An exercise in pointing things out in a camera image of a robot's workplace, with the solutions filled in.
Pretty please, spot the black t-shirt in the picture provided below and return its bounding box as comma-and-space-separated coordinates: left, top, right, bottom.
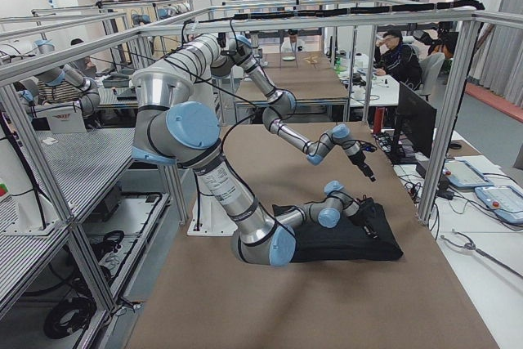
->
292, 198, 403, 263

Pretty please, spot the black computer monitor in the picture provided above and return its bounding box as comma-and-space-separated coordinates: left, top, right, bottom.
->
390, 83, 436, 164

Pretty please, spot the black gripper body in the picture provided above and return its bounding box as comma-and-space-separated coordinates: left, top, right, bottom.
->
349, 198, 376, 226
346, 141, 377, 168

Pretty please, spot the blue teach pendant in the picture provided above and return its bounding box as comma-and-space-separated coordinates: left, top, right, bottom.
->
474, 186, 522, 225
442, 159, 494, 190

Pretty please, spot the seated person with lanyard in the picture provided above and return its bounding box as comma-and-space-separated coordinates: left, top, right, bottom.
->
373, 29, 422, 91

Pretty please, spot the striped work table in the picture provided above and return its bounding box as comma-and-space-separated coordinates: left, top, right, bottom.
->
1, 126, 134, 253

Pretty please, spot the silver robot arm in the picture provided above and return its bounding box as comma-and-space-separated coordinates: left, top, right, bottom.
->
132, 64, 375, 266
149, 34, 375, 181

